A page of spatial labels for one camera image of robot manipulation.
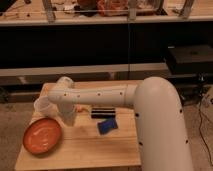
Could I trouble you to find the orange ceramic bowl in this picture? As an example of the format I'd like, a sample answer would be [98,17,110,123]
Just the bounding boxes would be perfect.
[23,118,62,155]

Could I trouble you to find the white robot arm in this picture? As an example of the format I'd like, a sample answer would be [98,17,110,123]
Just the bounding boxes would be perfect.
[48,77,194,171]

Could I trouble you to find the black rectangular block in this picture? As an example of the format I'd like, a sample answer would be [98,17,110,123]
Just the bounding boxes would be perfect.
[91,107,116,119]

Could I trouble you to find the orange carrot toy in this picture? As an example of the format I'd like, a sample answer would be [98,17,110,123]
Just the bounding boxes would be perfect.
[76,105,83,112]

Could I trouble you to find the blue cloth piece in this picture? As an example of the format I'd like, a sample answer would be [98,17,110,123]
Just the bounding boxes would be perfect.
[97,118,118,135]

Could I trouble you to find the white plastic cup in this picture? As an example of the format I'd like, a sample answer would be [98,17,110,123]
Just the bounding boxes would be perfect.
[34,96,56,117]

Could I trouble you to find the black box on shelf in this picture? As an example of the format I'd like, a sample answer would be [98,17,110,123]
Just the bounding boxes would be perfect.
[165,45,213,74]

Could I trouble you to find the long wooden shelf unit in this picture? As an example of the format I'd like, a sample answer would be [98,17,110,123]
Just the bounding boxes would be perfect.
[0,3,213,76]

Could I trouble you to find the black cables on floor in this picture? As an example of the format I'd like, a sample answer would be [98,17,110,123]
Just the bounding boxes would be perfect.
[197,99,213,151]

